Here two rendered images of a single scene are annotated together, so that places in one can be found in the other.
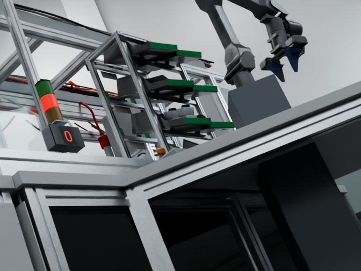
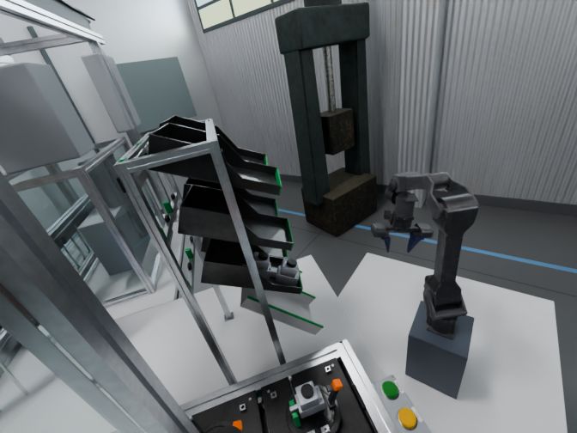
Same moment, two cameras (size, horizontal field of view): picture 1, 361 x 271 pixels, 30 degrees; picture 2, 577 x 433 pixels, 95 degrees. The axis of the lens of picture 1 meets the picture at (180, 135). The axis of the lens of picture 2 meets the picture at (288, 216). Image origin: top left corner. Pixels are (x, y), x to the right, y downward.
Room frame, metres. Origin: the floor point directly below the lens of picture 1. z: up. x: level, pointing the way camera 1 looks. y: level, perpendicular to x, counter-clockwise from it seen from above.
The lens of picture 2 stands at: (1.69, 0.34, 1.76)
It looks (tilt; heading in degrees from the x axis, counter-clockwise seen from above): 30 degrees down; 317
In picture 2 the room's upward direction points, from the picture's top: 12 degrees counter-clockwise
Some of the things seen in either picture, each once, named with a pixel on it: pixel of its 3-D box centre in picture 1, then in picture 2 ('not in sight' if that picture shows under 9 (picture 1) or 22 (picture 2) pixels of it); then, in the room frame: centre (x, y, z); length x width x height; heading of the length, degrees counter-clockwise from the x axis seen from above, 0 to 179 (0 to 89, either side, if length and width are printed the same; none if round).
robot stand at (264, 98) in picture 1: (264, 122); (437, 347); (1.78, -0.23, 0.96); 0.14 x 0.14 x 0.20; 5
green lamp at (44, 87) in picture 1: (45, 91); not in sight; (1.87, 0.34, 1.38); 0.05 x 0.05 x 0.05
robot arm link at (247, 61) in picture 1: (238, 68); (443, 302); (1.78, -0.23, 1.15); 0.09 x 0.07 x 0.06; 44
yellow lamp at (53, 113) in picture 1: (54, 118); not in sight; (1.87, 0.34, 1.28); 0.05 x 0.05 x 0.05
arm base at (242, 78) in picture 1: (245, 84); (441, 318); (1.78, -0.23, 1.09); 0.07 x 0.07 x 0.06; 5
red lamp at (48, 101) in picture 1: (49, 104); not in sight; (1.87, 0.34, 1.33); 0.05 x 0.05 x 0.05
